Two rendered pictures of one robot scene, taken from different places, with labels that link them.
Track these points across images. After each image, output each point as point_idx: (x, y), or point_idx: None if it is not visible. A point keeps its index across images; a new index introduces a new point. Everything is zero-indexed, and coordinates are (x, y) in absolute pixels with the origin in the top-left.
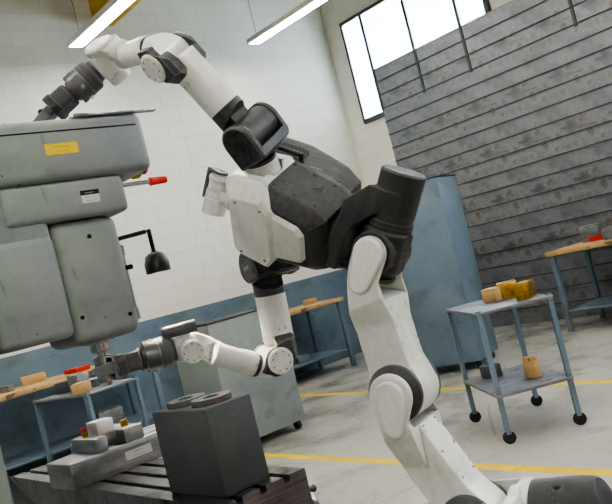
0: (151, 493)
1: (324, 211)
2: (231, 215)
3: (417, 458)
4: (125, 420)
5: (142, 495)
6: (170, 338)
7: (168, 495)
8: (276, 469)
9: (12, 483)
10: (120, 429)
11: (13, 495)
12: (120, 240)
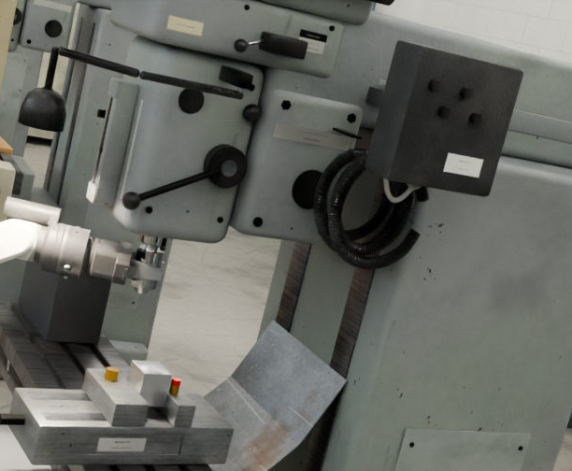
0: (114, 356)
1: None
2: None
3: None
4: (109, 367)
5: (122, 360)
6: (44, 226)
7: (102, 343)
8: (0, 309)
9: (261, 349)
10: (121, 373)
11: (264, 383)
12: (102, 67)
